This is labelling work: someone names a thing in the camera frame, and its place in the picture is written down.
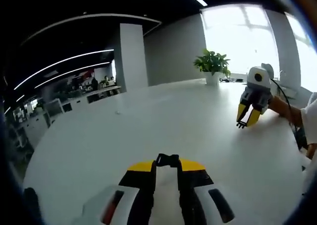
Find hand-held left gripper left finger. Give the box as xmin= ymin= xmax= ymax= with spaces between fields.
xmin=71 ymin=159 xmax=158 ymax=225

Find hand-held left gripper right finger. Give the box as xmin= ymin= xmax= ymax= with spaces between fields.
xmin=176 ymin=157 xmax=236 ymax=225

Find black plastic buckle pronged part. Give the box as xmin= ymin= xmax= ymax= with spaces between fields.
xmin=236 ymin=108 xmax=250 ymax=129

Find black plastic buckle socket part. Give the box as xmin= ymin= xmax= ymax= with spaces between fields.
xmin=156 ymin=153 xmax=179 ymax=169

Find green potted plant white pot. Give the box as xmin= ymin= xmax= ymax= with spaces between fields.
xmin=193 ymin=48 xmax=231 ymax=86

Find dark blurred object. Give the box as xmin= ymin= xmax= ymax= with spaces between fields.
xmin=23 ymin=187 xmax=43 ymax=225

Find white office desk row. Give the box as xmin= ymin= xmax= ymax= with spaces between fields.
xmin=13 ymin=85 xmax=122 ymax=148

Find thin ceiling light line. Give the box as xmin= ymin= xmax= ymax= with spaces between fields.
xmin=13 ymin=49 xmax=115 ymax=91

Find curved ceiling light strip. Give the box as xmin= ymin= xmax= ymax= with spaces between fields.
xmin=21 ymin=13 xmax=162 ymax=45

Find black cables on sill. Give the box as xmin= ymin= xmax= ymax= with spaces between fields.
xmin=219 ymin=77 xmax=245 ymax=83

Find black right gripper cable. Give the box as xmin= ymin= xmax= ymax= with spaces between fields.
xmin=270 ymin=78 xmax=309 ymax=150

